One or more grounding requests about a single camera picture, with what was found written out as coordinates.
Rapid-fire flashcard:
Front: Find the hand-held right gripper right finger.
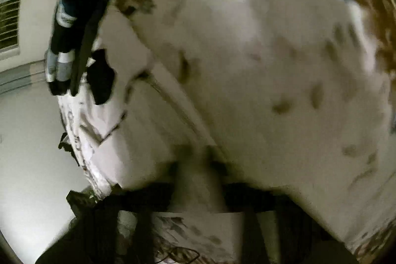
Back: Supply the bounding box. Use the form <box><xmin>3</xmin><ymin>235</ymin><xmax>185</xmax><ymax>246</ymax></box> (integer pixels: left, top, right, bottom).
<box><xmin>212</xmin><ymin>157</ymin><xmax>314</xmax><ymax>264</ymax></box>

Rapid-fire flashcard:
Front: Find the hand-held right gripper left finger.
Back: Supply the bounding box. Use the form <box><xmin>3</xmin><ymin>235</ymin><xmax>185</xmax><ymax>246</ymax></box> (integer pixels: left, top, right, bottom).
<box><xmin>93</xmin><ymin>159</ymin><xmax>182</xmax><ymax>264</ymax></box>

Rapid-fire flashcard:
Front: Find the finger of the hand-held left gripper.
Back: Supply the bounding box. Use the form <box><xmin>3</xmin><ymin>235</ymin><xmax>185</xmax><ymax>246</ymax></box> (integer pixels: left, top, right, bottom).
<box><xmin>87</xmin><ymin>48</ymin><xmax>116</xmax><ymax>106</ymax></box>

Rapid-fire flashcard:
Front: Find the white printed small garment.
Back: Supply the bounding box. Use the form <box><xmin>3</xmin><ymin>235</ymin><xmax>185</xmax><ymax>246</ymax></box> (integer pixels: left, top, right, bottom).
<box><xmin>57</xmin><ymin>7</ymin><xmax>236</xmax><ymax>264</ymax></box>

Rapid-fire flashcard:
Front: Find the white leaf-print bed sheet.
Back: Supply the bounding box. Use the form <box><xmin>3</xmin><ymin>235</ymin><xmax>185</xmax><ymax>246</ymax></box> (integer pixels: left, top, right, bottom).
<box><xmin>93</xmin><ymin>0</ymin><xmax>396</xmax><ymax>256</ymax></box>

